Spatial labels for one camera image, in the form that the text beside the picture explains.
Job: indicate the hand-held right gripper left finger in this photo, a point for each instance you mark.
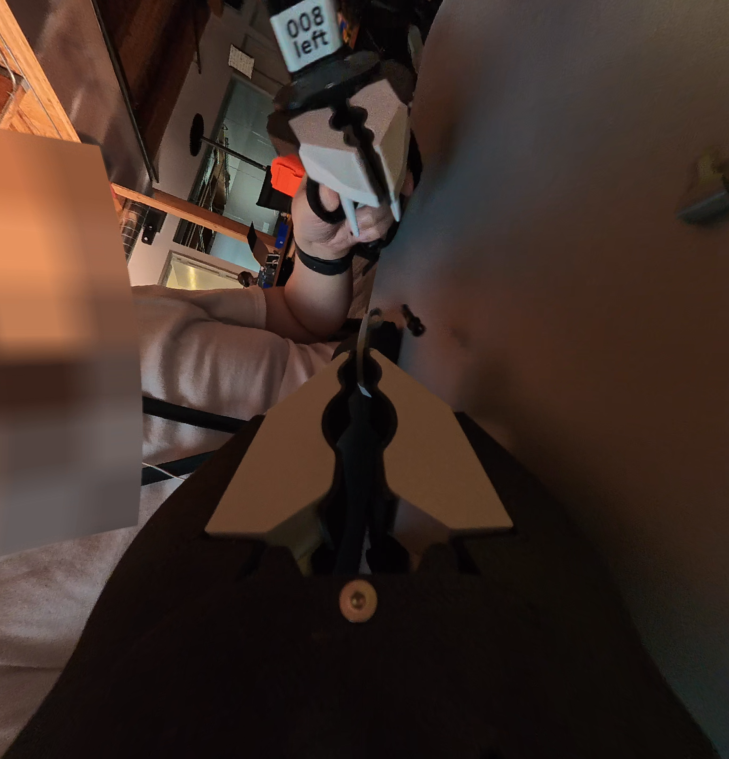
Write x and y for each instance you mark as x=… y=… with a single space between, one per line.
x=269 y=474

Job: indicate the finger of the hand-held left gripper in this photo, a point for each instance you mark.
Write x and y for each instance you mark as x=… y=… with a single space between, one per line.
x=395 y=136
x=340 y=166

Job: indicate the white wall calendar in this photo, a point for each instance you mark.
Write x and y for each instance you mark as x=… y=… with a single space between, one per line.
x=241 y=59

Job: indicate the person's left hand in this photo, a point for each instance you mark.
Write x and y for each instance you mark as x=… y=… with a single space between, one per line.
x=329 y=234

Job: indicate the black connector pin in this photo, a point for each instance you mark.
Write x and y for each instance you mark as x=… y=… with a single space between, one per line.
x=413 y=320

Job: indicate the grey curved building piece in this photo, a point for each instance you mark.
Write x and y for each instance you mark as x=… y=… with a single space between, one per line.
x=363 y=356

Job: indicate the orange red object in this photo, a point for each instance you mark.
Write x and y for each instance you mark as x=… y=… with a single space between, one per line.
x=287 y=175

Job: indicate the person's left forearm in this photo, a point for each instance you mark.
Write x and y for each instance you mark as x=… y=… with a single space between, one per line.
x=317 y=302

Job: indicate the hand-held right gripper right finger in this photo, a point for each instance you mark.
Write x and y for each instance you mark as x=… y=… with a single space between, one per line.
x=447 y=474

